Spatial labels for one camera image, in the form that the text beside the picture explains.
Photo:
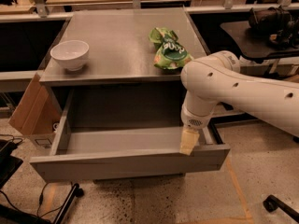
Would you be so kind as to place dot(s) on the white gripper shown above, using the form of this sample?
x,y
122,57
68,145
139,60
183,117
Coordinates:
x,y
194,120

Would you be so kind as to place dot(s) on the grey top drawer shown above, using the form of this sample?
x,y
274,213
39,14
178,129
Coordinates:
x,y
108,134

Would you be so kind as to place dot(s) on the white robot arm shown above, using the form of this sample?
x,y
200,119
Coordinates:
x,y
216,78

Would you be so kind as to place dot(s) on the grey drawer cabinet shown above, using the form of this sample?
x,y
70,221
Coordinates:
x,y
119,87

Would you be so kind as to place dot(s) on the green snack bag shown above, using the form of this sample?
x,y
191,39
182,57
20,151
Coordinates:
x,y
170,55

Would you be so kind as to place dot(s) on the black caster leg right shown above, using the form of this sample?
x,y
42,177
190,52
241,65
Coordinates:
x,y
272,203

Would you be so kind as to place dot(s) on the black side table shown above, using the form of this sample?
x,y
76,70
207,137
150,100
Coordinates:
x,y
258,44

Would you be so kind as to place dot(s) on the black stand leg left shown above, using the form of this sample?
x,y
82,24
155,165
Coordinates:
x,y
75,192

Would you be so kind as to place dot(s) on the black bag on table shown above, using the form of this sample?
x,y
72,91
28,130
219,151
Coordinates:
x,y
281,27

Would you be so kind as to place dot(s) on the white ceramic bowl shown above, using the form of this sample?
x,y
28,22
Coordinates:
x,y
71,55

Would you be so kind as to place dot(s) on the brown cardboard box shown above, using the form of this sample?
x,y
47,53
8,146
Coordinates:
x,y
36,117

